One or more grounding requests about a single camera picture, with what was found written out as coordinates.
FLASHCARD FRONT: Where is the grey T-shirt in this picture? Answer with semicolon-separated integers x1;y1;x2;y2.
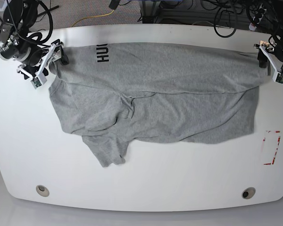
49;43;269;167

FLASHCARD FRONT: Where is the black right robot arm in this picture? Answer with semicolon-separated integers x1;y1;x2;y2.
0;0;69;88

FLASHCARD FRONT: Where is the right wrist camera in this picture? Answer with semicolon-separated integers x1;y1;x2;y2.
31;73;47;89

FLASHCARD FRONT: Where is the red tape marking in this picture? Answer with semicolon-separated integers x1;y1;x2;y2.
261;130;281;165

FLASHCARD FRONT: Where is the left table grommet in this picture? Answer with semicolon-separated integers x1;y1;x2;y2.
36;185;50;197

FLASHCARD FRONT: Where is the black frame base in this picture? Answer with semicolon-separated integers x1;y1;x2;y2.
139;0;217;25

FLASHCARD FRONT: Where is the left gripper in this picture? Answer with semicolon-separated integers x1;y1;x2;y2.
254;30;283;75

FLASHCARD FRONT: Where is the white power strip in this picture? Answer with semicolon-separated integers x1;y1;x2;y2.
249;4;267;31

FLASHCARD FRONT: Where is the yellow cable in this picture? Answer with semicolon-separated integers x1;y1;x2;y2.
72;3;116;28

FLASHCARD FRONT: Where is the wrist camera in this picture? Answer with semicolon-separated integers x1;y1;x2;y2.
31;73;47;89
272;72;283;85

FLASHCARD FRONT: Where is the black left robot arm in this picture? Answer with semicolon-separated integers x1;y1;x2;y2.
50;0;283;84

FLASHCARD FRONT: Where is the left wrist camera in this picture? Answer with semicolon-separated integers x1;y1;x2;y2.
272;72;283;85

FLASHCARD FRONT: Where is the table grommet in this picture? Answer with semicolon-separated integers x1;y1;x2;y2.
241;187;256;200
36;185;50;197

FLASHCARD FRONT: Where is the right table grommet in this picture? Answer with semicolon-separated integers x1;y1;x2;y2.
241;187;256;200

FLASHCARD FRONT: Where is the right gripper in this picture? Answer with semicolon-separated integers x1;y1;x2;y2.
0;22;69;80

